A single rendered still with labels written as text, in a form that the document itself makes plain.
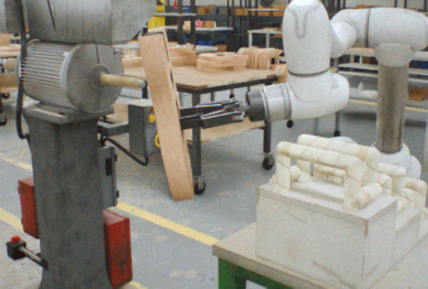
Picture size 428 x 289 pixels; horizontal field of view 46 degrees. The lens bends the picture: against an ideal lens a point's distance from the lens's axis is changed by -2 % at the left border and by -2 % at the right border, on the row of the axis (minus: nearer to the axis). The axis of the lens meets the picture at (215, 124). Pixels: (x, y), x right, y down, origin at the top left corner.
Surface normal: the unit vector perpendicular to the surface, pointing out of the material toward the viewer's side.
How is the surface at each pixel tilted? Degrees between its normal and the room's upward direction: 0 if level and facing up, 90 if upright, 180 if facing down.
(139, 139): 90
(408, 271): 0
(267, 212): 90
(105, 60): 83
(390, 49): 119
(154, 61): 96
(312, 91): 99
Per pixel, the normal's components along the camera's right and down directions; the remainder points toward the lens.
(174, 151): 0.04, 0.10
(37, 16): -0.66, 0.18
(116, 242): 0.76, 0.15
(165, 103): 0.07, 0.30
